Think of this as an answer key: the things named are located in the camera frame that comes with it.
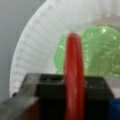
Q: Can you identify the orange-tipped gripper left finger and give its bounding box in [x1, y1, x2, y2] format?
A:
[36, 74, 65, 120]

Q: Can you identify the orange-tipped gripper right finger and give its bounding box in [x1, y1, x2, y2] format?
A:
[85, 76, 114, 120]

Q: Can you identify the red tomato piece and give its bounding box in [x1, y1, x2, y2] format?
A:
[64, 33, 84, 120]

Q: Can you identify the green lettuce piece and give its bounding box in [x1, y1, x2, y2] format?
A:
[53, 25, 120, 80]

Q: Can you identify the white paper plate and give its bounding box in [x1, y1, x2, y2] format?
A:
[9, 0, 120, 95]

